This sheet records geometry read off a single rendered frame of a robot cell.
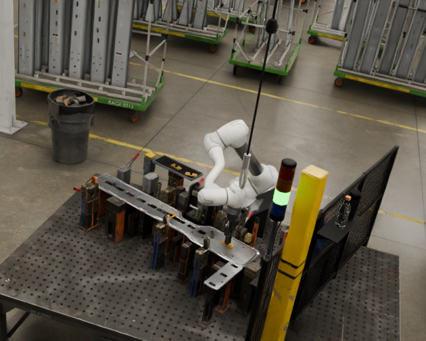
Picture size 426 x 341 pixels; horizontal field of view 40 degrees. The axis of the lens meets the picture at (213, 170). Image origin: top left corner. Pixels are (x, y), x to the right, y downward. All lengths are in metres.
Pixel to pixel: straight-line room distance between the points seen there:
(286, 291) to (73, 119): 3.85
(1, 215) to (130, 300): 2.33
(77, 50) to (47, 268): 4.54
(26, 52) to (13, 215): 2.93
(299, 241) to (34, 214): 3.45
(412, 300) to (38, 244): 3.25
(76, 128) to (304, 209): 4.03
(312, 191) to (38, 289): 1.92
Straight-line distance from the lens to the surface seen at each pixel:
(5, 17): 6.87
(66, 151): 6.50
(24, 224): 5.60
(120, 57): 7.84
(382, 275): 4.45
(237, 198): 3.52
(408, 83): 10.34
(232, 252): 3.73
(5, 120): 7.31
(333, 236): 3.32
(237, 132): 3.92
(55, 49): 8.15
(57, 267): 3.97
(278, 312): 3.07
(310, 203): 2.69
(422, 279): 5.86
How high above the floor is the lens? 3.18
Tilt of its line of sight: 28 degrees down
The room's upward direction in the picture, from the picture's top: 9 degrees clockwise
